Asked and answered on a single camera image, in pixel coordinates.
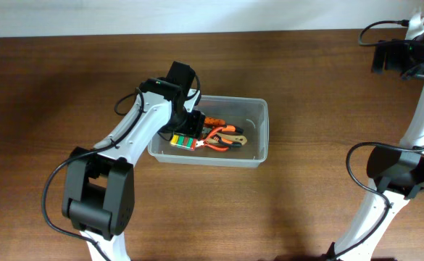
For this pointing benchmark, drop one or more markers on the orange scraper wooden handle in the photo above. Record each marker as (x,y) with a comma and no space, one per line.
(240,139)

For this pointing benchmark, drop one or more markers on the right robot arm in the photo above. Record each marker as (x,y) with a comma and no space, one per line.
(395,173)

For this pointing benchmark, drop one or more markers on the clear screwdriver set case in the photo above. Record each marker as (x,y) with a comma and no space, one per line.
(183,142)

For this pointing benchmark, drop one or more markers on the clear plastic container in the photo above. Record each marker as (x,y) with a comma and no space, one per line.
(247,113)

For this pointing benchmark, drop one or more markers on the orange socket rail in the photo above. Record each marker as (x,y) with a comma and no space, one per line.
(211,122)

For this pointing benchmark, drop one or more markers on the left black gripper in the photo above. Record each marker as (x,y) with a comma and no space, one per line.
(195,127)

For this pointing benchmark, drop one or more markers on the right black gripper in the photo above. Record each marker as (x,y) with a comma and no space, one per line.
(393,62)

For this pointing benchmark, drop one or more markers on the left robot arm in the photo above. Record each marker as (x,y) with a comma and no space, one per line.
(99,193)

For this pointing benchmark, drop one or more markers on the orange black needle-nose pliers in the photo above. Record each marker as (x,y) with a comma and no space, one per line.
(225,129)

